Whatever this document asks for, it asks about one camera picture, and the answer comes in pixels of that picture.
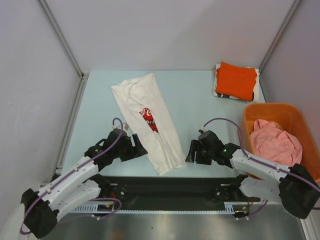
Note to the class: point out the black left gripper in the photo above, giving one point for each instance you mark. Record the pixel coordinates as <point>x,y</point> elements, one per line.
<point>140,150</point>

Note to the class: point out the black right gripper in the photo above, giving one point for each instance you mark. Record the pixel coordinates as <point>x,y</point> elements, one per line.
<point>196,145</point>

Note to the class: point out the white t-shirt red graphic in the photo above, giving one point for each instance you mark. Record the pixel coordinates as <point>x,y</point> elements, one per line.
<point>144,110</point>

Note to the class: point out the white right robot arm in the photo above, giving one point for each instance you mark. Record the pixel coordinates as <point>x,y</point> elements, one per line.
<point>291,186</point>

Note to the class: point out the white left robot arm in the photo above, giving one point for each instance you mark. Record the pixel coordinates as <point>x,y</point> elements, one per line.
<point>45,207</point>

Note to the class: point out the pink t-shirt in bin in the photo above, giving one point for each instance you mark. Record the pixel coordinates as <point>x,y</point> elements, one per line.
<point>271,142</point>

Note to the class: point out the folded white t-shirt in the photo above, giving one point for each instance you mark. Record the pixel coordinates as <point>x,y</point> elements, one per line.
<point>255,97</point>

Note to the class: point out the orange plastic bin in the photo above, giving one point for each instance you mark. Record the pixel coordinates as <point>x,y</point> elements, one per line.
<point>291,120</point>

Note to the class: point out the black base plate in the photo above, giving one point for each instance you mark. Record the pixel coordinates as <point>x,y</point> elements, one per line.
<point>174,193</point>

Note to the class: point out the white slotted cable duct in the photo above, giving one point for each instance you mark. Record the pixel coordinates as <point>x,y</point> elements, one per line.
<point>229,208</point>

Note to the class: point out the aluminium frame rail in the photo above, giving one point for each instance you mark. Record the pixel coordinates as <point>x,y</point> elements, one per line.
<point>68,130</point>

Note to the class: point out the right corner frame post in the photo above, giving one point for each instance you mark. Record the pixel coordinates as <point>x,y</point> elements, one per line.
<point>293,9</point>

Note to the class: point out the corner frame post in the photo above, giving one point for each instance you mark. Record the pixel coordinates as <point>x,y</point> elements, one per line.
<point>53,23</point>
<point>293,9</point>

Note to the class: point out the left corner frame post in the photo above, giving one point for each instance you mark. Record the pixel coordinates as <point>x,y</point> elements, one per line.
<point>53,23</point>

